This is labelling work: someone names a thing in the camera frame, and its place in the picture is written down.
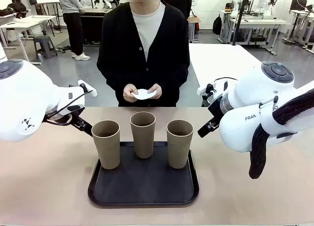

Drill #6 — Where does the person in grey sweater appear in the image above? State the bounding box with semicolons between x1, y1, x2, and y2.
55;0;91;61

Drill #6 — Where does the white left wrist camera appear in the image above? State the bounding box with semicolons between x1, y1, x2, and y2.
78;80;98;98

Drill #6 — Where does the tall beige plastic cup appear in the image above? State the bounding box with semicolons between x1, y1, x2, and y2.
166;119;194;170
130;112;157;159
91;120;121;170

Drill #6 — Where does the person in black cardigan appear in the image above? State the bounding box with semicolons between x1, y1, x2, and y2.
97;0;191;108

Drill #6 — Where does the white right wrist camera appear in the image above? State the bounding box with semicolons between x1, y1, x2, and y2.
197;80;229;98

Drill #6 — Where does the white desk with slatted top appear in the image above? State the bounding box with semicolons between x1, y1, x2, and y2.
0;14;58;66

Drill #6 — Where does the long white lab desk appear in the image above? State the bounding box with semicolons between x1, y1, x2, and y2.
229;18;291;56

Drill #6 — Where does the black stand pole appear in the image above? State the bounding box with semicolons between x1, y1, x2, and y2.
232;0;249;46

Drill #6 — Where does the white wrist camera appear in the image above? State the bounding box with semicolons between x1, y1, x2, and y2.
78;80;98;98
197;80;229;98

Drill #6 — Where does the black braided cable sleeve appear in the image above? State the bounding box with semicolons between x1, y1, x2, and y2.
248;88;314;179

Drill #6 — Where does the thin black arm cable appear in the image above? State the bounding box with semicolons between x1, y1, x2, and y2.
43;89;94;126

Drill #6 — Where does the black bag on desk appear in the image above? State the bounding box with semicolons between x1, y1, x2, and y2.
0;2;31;18

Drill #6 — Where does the standing person in black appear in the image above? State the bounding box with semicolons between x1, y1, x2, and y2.
160;0;192;20

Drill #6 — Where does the person's left hand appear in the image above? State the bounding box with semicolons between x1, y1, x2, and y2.
147;85;162;100

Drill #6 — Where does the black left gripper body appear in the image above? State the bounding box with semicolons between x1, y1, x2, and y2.
46;105;85;126

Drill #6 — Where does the black monitor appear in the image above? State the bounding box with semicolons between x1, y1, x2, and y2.
290;0;308;11

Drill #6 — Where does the black rectangular serving tray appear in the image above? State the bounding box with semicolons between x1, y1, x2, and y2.
87;141;200;207

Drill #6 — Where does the grey plastic stool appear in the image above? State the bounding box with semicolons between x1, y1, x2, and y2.
32;35;58;59

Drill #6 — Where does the person's right forearm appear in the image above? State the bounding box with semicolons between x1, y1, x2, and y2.
97;55;130;95

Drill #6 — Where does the white scalloped paper coaster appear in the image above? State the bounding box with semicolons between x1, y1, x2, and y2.
131;88;157;101

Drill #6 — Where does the person's right hand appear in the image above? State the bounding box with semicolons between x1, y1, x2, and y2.
123;83;140;103

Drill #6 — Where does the black backpack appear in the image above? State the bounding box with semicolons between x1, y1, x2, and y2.
212;14;223;36

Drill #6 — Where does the person's left forearm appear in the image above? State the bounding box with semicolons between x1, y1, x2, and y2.
157;55;191;95

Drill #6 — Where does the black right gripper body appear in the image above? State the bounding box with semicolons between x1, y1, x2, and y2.
208;94;225;124

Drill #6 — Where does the large white table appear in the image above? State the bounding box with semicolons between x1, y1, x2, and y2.
188;43;314;108

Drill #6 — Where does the white height-adjustable desk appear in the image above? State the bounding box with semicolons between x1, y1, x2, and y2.
283;9;314;50

